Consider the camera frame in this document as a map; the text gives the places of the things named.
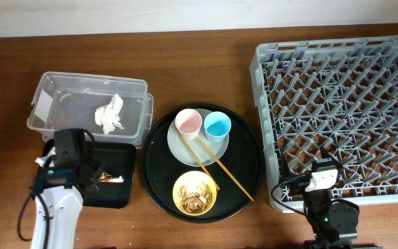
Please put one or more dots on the blue cup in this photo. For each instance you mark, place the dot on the blue cup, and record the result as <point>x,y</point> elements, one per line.
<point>217,126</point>

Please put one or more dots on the clear plastic bin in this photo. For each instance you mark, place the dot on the clear plastic bin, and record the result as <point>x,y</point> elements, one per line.
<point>69,100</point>

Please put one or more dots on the left wooden chopstick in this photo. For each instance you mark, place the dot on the left wooden chopstick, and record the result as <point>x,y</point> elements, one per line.
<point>196,158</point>

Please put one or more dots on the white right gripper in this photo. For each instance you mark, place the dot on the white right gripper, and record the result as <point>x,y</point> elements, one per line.
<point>285,173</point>

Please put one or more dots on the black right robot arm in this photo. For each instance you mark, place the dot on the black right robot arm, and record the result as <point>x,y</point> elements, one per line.
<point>333,221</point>

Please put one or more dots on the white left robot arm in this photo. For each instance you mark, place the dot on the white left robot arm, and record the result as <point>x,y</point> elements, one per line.
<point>58,193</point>

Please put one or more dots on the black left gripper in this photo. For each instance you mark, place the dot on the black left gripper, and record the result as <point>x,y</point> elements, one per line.
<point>97,166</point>

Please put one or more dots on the food scraps pile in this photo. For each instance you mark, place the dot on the food scraps pile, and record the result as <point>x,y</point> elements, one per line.
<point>196,200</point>

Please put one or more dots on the right wooden chopstick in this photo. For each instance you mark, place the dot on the right wooden chopstick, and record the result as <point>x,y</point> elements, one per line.
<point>225,169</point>

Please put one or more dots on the wooden chopstick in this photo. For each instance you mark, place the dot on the wooden chopstick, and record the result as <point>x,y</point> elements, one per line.
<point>225,169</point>
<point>196,158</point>

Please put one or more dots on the white tissue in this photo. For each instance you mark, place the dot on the white tissue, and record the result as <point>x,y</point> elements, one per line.
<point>107,116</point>

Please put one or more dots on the black square tray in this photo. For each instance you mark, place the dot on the black square tray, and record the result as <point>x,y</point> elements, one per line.
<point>120,160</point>

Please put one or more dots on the grey dishwasher rack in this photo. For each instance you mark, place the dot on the grey dishwasher rack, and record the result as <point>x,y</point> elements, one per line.
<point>340,94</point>

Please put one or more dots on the round black tray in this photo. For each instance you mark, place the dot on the round black tray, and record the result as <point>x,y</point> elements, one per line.
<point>243,158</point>

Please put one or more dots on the yellow bowl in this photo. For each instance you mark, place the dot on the yellow bowl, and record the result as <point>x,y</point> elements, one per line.
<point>193,179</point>

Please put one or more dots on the gold snack wrapper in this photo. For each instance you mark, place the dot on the gold snack wrapper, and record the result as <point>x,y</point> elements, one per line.
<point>107,178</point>

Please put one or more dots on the pink cup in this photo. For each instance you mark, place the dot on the pink cup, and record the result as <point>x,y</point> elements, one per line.
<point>188,122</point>

